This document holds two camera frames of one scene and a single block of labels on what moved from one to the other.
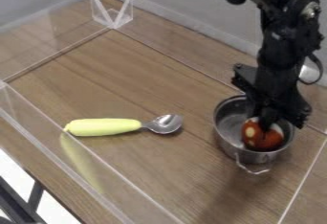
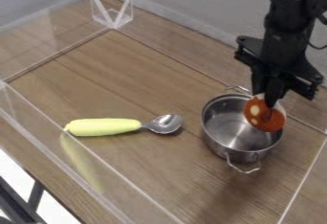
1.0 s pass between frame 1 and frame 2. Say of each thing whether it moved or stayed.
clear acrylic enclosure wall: stayed
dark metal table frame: stayed
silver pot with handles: moved
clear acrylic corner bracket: stayed
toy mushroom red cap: moved
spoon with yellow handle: stayed
